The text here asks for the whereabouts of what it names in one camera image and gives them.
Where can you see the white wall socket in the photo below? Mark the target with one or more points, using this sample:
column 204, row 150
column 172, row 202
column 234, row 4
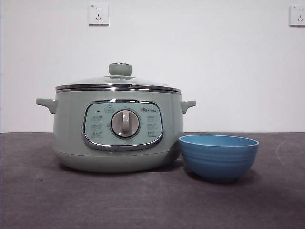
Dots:
column 297, row 15
column 98, row 14

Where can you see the blue ribbed bowl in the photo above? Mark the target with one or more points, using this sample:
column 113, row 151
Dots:
column 219, row 162

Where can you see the pale green electric steamer pot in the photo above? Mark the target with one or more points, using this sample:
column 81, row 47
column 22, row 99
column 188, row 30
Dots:
column 69, row 124

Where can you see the glass lid with green knob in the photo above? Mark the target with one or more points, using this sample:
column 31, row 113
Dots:
column 120, row 69

